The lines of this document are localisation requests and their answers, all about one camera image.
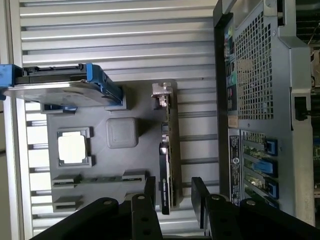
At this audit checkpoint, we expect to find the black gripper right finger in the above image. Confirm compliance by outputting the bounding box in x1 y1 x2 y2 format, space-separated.
191 176 320 240

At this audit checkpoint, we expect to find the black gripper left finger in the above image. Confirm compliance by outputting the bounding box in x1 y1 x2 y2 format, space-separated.
29 176 165 240

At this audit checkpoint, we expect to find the green graphics card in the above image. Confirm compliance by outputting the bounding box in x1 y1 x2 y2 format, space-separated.
151 81 181 216

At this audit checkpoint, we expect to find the green RAM stick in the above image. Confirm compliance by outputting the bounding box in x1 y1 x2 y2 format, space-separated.
53 174 146 186

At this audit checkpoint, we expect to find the grey parts rack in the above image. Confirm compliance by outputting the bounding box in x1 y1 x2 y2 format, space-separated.
39 79 181 216

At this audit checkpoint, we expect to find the blue expansion slot clip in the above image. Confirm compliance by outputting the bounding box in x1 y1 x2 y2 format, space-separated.
251 159 279 178
266 180 280 200
264 138 279 156

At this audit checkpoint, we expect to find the silver CPU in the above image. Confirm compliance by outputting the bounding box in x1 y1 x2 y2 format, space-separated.
57 131 91 166

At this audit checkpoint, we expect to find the open grey PC case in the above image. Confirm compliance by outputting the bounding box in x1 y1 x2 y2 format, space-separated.
212 0 320 227

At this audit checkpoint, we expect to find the hard disk in blue carrier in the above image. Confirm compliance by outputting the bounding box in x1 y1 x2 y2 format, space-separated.
0 63 125 111

